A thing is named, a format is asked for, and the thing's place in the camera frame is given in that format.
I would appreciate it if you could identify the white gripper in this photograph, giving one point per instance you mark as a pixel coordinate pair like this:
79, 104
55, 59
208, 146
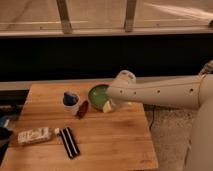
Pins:
113, 105

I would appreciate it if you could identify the green ceramic bowl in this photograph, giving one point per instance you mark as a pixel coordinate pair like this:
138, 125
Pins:
97, 96

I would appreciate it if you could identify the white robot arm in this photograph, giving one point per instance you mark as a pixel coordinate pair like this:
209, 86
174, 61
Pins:
194, 92

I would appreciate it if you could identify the dark red small object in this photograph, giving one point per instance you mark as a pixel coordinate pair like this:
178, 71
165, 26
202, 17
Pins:
83, 109

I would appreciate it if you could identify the wooden table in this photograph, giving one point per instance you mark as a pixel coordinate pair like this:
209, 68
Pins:
118, 141

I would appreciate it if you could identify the white cup with blue item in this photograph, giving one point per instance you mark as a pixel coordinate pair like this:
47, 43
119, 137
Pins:
71, 102

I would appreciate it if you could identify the clear plastic bottle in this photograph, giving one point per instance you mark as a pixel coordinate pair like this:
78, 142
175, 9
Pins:
37, 135

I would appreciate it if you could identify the dark objects at left edge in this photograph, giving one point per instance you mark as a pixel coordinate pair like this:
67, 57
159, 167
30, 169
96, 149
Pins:
5, 135

